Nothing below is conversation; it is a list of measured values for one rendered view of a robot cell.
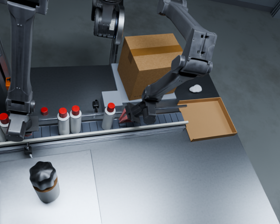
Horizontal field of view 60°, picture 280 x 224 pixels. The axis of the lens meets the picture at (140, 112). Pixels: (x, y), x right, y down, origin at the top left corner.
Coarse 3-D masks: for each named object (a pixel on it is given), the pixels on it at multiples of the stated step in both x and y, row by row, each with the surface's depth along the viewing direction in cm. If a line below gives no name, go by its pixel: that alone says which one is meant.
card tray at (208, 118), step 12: (180, 108) 150; (192, 108) 152; (204, 108) 154; (216, 108) 157; (192, 120) 147; (204, 120) 149; (216, 120) 151; (228, 120) 152; (192, 132) 143; (204, 132) 145; (216, 132) 147; (228, 132) 149
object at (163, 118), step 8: (160, 120) 136; (168, 120) 138; (176, 120) 139; (40, 128) 118; (48, 128) 119; (56, 128) 120; (88, 128) 124; (96, 128) 125; (112, 128) 128; (152, 128) 132; (24, 136) 114; (32, 136) 115; (40, 136) 116; (48, 136) 117; (88, 136) 122; (16, 144) 112; (24, 144) 114
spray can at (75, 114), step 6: (72, 108) 104; (78, 108) 105; (72, 114) 107; (78, 114) 107; (72, 120) 109; (78, 120) 110; (72, 126) 114; (78, 126) 115; (72, 132) 119; (78, 132) 120
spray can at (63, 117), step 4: (60, 108) 103; (64, 108) 104; (60, 112) 102; (64, 112) 103; (60, 116) 104; (64, 116) 104; (68, 116) 107; (60, 120) 105; (64, 120) 106; (68, 120) 108; (60, 124) 108; (64, 124) 108; (68, 124) 111; (60, 128) 112; (64, 128) 112; (68, 128) 114; (60, 132) 115; (64, 132) 115; (68, 132) 118
